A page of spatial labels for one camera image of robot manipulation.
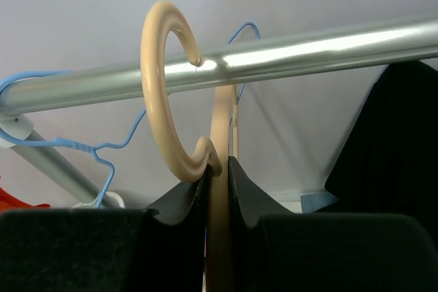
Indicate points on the light blue wire hanger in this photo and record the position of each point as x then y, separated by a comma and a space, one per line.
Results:
93, 150

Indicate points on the white metal clothes rack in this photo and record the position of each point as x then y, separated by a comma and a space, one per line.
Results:
301, 96

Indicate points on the orange t shirt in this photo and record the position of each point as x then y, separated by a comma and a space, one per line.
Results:
9, 202

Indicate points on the black t shirt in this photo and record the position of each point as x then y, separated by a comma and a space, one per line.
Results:
388, 164

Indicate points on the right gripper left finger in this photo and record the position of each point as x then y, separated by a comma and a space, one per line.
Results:
158, 248

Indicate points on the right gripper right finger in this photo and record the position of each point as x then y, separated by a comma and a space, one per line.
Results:
274, 249

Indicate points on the grey blue t shirt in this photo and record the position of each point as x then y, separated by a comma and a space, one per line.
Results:
312, 202

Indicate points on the beige wooden hanger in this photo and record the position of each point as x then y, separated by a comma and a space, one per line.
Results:
210, 152

